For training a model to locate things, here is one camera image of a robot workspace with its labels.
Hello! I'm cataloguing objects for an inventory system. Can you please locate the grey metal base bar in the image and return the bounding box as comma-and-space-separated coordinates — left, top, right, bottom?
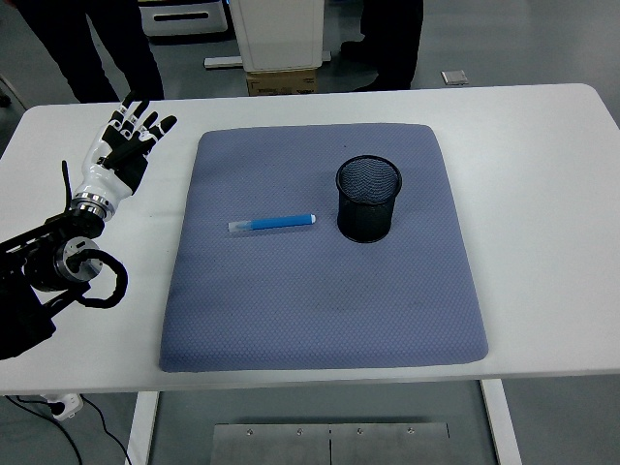
202, 50, 333, 69

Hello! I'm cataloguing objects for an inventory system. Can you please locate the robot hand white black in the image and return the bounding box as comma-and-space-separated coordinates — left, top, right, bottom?
72, 90, 178, 207

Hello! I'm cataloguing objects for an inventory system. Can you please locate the white cabinet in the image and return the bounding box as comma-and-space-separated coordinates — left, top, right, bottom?
231, 0, 326, 73

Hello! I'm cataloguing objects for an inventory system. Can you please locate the cardboard box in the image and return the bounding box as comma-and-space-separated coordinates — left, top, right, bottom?
245, 67, 320, 97

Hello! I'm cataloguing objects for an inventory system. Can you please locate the white table leg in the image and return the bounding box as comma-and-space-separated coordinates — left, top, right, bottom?
126, 390, 161, 465
479, 380, 523, 465

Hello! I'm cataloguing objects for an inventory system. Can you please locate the white appliance with black slot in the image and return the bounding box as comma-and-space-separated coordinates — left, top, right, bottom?
138, 0, 230, 38

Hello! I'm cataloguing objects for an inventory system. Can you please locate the person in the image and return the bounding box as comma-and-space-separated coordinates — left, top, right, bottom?
340, 0, 425, 92
18, 0, 166, 104

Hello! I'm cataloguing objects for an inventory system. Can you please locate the black mesh pen holder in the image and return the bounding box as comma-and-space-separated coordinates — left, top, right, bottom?
335, 154, 404, 244

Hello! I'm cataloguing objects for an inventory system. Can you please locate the grey metal plate with screws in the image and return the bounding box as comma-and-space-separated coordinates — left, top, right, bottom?
212, 422, 450, 465

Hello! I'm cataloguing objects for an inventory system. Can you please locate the blue marker pen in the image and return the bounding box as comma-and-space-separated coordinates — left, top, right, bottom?
227, 212, 319, 235

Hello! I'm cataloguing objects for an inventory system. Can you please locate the blue-grey textured mat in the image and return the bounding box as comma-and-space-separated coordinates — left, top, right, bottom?
158, 123, 489, 374

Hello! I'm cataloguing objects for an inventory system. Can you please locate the black floor cable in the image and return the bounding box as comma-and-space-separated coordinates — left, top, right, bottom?
4, 394, 132, 465

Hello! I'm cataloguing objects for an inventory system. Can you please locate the white power strip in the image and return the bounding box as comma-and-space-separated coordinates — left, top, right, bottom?
39, 392, 84, 420

